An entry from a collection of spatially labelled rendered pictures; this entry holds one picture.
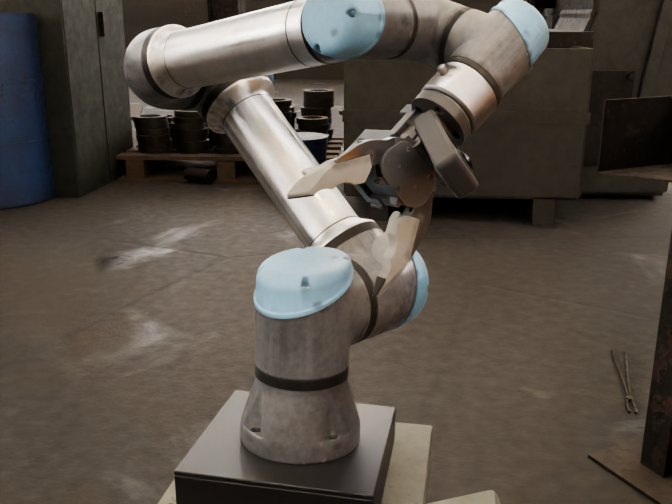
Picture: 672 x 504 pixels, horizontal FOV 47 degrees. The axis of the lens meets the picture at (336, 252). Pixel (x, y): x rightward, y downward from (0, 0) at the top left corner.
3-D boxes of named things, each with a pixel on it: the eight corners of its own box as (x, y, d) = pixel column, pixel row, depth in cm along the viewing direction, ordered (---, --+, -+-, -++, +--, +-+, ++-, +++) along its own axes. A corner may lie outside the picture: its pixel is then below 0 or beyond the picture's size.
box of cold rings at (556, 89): (544, 185, 409) (557, 31, 386) (579, 225, 330) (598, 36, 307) (352, 182, 417) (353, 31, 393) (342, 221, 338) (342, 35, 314)
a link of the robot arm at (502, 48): (496, 35, 92) (558, 57, 88) (441, 97, 90) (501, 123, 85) (489, -17, 86) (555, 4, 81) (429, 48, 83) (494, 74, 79)
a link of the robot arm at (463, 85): (508, 113, 83) (470, 54, 79) (483, 143, 81) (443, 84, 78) (463, 113, 89) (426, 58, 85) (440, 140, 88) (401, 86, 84)
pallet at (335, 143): (344, 158, 487) (344, 87, 474) (337, 184, 410) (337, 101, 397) (159, 156, 494) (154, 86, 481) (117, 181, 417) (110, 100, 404)
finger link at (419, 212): (415, 255, 83) (430, 175, 82) (423, 257, 81) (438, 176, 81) (379, 250, 80) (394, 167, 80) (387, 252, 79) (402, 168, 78)
